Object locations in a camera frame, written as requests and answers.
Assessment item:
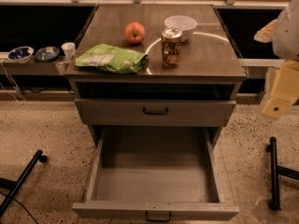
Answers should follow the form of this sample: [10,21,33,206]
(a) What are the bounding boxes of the black left stand leg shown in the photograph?
[0,150,48,217]

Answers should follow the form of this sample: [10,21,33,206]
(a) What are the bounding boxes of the white cable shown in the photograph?
[0,59,26,102]

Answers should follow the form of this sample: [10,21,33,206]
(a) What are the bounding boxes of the blue patterned bowl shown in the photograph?
[8,46,34,63]

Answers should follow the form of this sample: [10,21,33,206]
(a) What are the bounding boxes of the red apple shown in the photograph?
[124,22,145,44]

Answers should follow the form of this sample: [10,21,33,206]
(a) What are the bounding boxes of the orange soda can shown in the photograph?
[161,27,182,67]

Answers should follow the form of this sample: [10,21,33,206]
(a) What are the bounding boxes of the green chip bag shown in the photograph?
[75,44,148,75]

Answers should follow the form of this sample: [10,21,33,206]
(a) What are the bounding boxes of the black stand leg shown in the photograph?
[0,150,48,217]
[266,136,299,211]

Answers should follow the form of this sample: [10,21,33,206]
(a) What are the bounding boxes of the white bowl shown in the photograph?
[164,15,197,42]

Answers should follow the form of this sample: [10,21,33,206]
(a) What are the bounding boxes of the black right stand leg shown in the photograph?
[266,136,299,211]

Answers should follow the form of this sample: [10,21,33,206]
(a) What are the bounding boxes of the open bottom drawer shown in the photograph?
[73,126,239,222]

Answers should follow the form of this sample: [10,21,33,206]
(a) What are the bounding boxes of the white paper cup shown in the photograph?
[61,42,76,61]

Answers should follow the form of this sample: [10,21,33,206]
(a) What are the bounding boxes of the grey drawer cabinet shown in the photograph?
[64,3,248,221]

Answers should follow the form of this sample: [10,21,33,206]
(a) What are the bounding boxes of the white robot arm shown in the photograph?
[254,0,299,119]

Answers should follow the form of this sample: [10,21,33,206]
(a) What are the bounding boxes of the dark blue bowl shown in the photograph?
[35,47,60,63]

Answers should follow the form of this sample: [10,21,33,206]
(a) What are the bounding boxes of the closed middle drawer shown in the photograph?
[75,98,235,127]

